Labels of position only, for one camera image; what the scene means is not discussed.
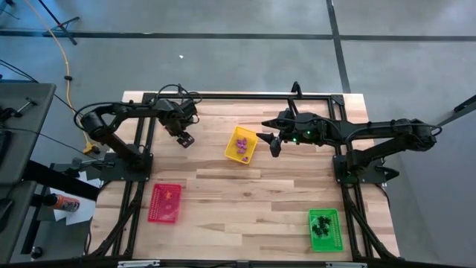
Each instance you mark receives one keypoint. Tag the black tripod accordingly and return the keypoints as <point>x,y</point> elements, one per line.
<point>60,25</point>

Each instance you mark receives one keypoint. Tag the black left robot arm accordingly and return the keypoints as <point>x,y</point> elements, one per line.
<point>126,152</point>

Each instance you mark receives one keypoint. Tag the black support beam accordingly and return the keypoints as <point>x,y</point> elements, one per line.
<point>59,180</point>

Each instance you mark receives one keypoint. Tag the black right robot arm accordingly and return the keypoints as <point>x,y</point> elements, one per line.
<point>390,130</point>

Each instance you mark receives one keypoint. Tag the black bar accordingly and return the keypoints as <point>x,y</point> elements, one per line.
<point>465,106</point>

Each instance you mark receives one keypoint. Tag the green plastic basket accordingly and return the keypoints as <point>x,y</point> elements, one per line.
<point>331,243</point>

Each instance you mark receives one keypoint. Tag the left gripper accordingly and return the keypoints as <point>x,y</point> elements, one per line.
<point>178,115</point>

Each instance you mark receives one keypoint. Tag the white paper sheets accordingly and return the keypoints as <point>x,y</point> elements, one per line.
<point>83,212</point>

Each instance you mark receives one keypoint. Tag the orange plastic decoration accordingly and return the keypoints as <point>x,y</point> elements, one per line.
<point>169,194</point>

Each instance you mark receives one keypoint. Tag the silver metal bracket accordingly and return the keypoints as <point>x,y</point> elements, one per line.
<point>346,265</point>
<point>139,264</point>

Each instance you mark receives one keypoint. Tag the orange can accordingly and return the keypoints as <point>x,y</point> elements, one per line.
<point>67,204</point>

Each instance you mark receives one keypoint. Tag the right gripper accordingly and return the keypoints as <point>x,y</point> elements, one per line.
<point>305,128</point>

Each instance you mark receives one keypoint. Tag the red plastic basket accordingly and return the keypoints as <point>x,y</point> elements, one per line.
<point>163,212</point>

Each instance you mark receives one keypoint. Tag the black aluminium rig frame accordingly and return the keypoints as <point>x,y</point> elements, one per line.
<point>208,96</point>

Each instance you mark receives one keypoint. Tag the grey panel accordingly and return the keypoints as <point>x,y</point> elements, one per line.
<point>439,204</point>

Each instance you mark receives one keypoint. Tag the yellow plastic basket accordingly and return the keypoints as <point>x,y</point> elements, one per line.
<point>253,136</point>

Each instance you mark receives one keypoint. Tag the black frame hook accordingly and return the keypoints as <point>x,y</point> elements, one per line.
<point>296,89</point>
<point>180,90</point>

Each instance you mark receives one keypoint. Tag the black knob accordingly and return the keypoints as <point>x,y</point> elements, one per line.
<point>36,253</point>

